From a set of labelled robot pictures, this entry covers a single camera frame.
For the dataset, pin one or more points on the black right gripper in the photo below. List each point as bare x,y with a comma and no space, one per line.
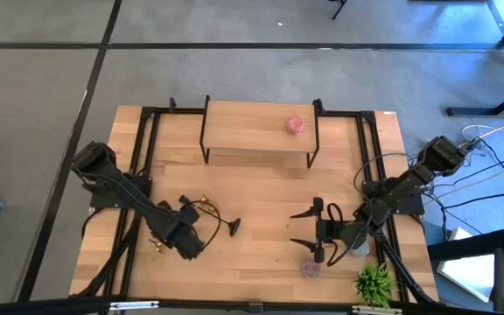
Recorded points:
333,229

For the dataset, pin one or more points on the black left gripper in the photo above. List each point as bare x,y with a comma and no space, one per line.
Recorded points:
179,232

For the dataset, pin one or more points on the purple round candle tin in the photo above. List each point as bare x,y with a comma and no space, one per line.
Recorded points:
310,268

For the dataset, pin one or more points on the black candlestick holder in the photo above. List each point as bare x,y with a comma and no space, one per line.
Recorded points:
234,226

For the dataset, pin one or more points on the pink round candle tin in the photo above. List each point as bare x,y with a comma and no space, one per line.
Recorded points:
295,124

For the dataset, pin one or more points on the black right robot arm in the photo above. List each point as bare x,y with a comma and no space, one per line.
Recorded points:
401,192

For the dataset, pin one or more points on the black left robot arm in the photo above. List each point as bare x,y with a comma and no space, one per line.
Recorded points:
121,188

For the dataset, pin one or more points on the green artificial plant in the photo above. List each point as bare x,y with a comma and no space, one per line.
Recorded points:
374,284

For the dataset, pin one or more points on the wooden shelf with black legs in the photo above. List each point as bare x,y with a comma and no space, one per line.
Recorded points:
252,127

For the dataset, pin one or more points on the black beam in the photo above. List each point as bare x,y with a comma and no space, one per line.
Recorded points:
471,246

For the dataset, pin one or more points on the white box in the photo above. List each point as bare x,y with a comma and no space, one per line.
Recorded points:
471,275

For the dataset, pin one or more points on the black desk base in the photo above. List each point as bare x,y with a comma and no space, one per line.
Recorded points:
475,111

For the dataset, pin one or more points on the black tripod leg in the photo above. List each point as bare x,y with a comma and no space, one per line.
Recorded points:
340,9

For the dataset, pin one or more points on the silver bracket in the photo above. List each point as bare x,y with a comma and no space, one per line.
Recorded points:
376,310
134,305

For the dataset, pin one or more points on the black metal table frame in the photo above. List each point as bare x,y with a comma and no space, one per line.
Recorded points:
368,117

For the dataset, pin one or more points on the black frame crossbar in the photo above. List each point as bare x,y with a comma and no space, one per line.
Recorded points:
59,306

